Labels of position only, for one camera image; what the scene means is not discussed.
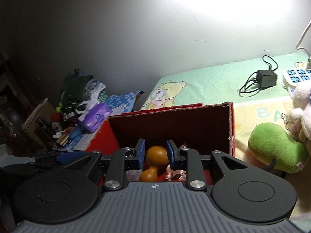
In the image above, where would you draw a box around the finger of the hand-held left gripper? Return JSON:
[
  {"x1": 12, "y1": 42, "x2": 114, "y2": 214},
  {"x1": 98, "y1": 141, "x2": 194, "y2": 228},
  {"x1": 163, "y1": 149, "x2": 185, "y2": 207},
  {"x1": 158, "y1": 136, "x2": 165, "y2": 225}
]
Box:
[{"x1": 34, "y1": 151, "x2": 89, "y2": 168}]

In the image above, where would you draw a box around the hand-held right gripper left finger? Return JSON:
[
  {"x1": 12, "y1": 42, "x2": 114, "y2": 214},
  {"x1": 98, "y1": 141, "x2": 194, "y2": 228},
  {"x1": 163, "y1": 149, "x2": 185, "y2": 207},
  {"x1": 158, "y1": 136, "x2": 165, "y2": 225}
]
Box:
[{"x1": 62, "y1": 138, "x2": 146, "y2": 192}]

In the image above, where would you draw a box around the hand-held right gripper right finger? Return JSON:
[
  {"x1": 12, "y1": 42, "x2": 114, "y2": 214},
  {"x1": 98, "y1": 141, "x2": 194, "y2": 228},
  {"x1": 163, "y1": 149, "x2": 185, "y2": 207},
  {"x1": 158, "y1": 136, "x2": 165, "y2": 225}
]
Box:
[{"x1": 166, "y1": 139, "x2": 255, "y2": 191}]

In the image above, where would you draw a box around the orange wooden gourd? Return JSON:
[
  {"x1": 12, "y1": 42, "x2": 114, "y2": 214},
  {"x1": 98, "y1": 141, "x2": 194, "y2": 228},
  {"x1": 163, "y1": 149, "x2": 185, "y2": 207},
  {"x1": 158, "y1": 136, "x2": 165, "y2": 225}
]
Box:
[{"x1": 139, "y1": 146, "x2": 170, "y2": 182}]

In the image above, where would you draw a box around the red cardboard box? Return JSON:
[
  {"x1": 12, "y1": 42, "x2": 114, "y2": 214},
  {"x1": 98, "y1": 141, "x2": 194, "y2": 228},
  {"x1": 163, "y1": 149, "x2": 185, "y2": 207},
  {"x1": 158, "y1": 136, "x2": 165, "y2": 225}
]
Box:
[{"x1": 107, "y1": 102, "x2": 237, "y2": 182}]

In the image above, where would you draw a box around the stack of printed cards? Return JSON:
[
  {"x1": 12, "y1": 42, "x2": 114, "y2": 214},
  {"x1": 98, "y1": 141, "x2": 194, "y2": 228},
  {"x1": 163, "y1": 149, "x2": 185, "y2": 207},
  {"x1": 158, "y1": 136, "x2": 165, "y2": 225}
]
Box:
[{"x1": 54, "y1": 126, "x2": 74, "y2": 149}]

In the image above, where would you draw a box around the brown patterned packet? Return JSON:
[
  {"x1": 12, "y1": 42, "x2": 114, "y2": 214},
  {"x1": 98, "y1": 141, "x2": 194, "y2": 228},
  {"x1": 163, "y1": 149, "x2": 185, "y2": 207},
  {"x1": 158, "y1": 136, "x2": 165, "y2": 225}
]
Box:
[{"x1": 166, "y1": 169, "x2": 187, "y2": 180}]

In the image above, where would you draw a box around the red cardboard lid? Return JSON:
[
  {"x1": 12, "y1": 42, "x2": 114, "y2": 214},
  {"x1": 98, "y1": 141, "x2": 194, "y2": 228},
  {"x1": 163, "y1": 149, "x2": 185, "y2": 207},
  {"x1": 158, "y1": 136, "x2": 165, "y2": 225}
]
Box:
[{"x1": 86, "y1": 103, "x2": 204, "y2": 155}]

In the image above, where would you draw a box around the black bottle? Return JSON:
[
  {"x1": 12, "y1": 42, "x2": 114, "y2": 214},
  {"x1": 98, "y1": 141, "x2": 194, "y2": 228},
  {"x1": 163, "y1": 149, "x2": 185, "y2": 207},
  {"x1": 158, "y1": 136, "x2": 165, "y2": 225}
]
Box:
[{"x1": 36, "y1": 116, "x2": 53, "y2": 137}]

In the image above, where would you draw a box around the purple tissue pack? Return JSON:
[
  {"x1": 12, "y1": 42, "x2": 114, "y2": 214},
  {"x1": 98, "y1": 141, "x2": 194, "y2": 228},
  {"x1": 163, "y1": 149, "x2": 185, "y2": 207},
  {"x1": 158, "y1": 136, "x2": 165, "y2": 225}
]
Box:
[{"x1": 79, "y1": 102, "x2": 113, "y2": 133}]

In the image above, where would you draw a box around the brown cardboard box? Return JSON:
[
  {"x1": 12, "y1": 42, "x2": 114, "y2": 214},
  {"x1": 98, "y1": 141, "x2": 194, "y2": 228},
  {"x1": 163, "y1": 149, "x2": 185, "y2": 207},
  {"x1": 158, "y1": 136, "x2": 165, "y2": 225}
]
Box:
[{"x1": 21, "y1": 98, "x2": 58, "y2": 137}]

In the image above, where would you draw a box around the blue patterned cloth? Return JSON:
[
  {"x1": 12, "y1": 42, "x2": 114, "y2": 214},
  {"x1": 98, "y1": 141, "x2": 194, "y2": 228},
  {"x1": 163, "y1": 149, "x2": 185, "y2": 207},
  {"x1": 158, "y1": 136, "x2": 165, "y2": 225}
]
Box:
[{"x1": 105, "y1": 91, "x2": 145, "y2": 115}]

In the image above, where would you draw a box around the pile of folded clothes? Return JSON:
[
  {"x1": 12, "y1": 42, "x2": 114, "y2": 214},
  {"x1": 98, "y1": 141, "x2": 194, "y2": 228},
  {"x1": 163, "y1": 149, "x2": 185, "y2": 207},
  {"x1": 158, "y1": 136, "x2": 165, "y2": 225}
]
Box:
[{"x1": 58, "y1": 75, "x2": 108, "y2": 122}]

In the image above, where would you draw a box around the dark wooden shelf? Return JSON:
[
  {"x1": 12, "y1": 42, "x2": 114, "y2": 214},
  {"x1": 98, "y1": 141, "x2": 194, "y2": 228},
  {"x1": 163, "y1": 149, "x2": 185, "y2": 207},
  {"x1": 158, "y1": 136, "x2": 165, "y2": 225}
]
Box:
[{"x1": 0, "y1": 51, "x2": 33, "y2": 152}]

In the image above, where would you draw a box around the cartoon printed bed sheet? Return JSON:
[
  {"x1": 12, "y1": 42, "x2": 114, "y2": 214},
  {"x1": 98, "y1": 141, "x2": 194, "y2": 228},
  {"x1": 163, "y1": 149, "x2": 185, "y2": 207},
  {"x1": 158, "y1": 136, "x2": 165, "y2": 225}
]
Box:
[{"x1": 140, "y1": 52, "x2": 311, "y2": 226}]

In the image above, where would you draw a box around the green plush toy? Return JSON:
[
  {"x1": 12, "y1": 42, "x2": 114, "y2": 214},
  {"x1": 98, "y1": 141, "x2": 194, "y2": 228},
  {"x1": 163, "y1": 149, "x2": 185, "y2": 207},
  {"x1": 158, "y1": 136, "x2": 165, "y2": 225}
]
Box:
[{"x1": 248, "y1": 123, "x2": 311, "y2": 174}]

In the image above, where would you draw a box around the black power adapter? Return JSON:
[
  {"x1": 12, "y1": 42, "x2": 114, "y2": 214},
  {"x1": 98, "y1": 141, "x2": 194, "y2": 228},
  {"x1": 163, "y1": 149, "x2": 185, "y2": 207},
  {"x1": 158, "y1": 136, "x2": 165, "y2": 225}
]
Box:
[{"x1": 257, "y1": 70, "x2": 278, "y2": 88}]

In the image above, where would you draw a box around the pink plush toy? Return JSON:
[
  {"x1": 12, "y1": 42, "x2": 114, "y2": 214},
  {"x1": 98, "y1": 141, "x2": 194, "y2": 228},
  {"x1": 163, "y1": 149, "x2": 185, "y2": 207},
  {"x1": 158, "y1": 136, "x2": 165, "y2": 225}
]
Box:
[{"x1": 290, "y1": 83, "x2": 311, "y2": 143}]

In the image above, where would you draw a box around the white power strip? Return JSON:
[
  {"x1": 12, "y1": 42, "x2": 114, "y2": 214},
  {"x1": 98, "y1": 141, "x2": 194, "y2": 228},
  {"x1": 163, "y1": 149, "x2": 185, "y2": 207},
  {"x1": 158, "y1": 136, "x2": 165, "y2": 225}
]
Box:
[{"x1": 281, "y1": 67, "x2": 311, "y2": 96}]

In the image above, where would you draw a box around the black cable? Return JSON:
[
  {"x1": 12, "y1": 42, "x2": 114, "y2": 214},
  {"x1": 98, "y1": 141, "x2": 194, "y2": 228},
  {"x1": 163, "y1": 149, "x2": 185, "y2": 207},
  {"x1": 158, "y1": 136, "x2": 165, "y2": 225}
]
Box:
[{"x1": 237, "y1": 55, "x2": 279, "y2": 93}]

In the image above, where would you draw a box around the metal keychain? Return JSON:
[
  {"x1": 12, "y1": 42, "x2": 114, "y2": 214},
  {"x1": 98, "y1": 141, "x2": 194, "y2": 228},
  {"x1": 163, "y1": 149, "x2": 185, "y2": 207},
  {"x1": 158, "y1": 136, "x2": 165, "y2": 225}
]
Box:
[{"x1": 281, "y1": 113, "x2": 294, "y2": 132}]

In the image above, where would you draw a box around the white cable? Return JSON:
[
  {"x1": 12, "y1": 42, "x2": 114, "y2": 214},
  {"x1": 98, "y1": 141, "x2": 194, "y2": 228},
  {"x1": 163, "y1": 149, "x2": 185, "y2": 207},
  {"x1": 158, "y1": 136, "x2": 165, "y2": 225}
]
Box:
[{"x1": 295, "y1": 19, "x2": 311, "y2": 70}]

